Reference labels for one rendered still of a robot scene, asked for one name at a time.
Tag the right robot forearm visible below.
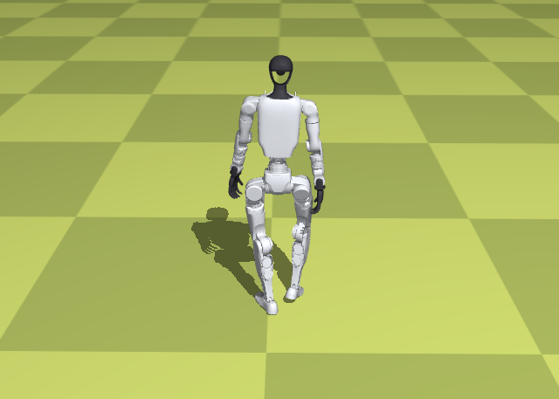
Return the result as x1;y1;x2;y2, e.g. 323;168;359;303
310;138;325;186

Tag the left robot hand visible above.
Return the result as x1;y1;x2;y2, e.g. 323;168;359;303
228;166;243;199

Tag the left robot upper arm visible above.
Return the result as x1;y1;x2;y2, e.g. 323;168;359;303
238;96;260;144

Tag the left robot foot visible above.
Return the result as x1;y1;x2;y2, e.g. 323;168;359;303
254;292;278;314

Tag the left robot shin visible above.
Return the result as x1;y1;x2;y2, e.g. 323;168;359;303
253;239;273;303

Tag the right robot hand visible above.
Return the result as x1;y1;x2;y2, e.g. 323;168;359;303
310;179;325;214

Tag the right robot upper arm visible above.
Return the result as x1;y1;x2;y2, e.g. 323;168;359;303
300;99;321;153

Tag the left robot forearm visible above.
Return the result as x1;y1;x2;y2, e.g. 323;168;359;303
230;130;247;174

